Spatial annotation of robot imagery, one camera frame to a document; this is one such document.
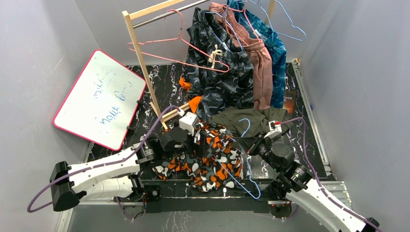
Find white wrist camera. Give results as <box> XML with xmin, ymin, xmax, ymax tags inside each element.
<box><xmin>178</xmin><ymin>111</ymin><xmax>199</xmax><ymax>135</ymax></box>
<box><xmin>264</xmin><ymin>121</ymin><xmax>282</xmax><ymax>139</ymax></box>

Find olive green shorts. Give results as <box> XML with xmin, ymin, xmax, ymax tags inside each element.
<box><xmin>208</xmin><ymin>107</ymin><xmax>291</xmax><ymax>139</ymax></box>

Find orange camouflage shorts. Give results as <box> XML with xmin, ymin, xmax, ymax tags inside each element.
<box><xmin>152</xmin><ymin>121</ymin><xmax>244</xmax><ymax>192</ymax></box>

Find blue wire hanger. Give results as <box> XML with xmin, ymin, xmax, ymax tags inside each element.
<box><xmin>213</xmin><ymin>117</ymin><xmax>262</xmax><ymax>200</ymax></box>
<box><xmin>247</xmin><ymin>0</ymin><xmax>307</xmax><ymax>42</ymax></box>

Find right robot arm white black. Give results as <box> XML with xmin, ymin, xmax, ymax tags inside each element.
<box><xmin>238</xmin><ymin>136</ymin><xmax>380</xmax><ymax>232</ymax></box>

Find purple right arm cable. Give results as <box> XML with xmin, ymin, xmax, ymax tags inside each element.
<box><xmin>280</xmin><ymin>116</ymin><xmax>383</xmax><ymax>232</ymax></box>

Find wooden clothes rack frame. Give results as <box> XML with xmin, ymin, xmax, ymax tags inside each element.
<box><xmin>121</xmin><ymin>0</ymin><xmax>278</xmax><ymax>131</ymax></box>

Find pink hanger holding shorts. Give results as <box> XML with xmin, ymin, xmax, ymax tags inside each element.
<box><xmin>227</xmin><ymin>0</ymin><xmax>262</xmax><ymax>39</ymax></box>

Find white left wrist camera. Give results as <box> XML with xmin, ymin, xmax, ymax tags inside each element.
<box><xmin>178</xmin><ymin>111</ymin><xmax>199</xmax><ymax>135</ymax></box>

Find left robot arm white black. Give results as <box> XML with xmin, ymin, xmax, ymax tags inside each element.
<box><xmin>49</xmin><ymin>127</ymin><xmax>207</xmax><ymax>212</ymax></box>

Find pink wire hanger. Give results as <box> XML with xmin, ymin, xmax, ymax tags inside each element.
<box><xmin>127</xmin><ymin>9</ymin><xmax>230</xmax><ymax>73</ymax></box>

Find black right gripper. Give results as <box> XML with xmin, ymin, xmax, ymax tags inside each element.
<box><xmin>236</xmin><ymin>130</ymin><xmax>281</xmax><ymax>172</ymax></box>

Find dark leaf-pattern shorts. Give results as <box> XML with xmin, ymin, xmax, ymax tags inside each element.
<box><xmin>179</xmin><ymin>7</ymin><xmax>254</xmax><ymax>120</ymax></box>

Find empty blue wire hanger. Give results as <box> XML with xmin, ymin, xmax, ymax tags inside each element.
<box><xmin>247</xmin><ymin>0</ymin><xmax>307</xmax><ymax>42</ymax></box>

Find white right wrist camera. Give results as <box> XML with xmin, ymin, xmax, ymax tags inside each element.
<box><xmin>264</xmin><ymin>121</ymin><xmax>282</xmax><ymax>139</ymax></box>

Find metal rack rod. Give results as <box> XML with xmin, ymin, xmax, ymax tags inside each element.
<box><xmin>133</xmin><ymin>0</ymin><xmax>209</xmax><ymax>29</ymax></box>

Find pink shorts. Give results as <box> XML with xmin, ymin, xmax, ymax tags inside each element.
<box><xmin>209</xmin><ymin>2</ymin><xmax>273</xmax><ymax>110</ymax></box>

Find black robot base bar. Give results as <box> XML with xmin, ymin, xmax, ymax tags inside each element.
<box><xmin>141</xmin><ymin>178</ymin><xmax>293</xmax><ymax>219</ymax></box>

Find pink-framed whiteboard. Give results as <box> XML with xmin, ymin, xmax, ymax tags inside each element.
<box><xmin>53</xmin><ymin>50</ymin><xmax>146</xmax><ymax>151</ymax></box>

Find teal patterned shorts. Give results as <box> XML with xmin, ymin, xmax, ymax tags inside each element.
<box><xmin>230</xmin><ymin>8</ymin><xmax>286</xmax><ymax>108</ymax></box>

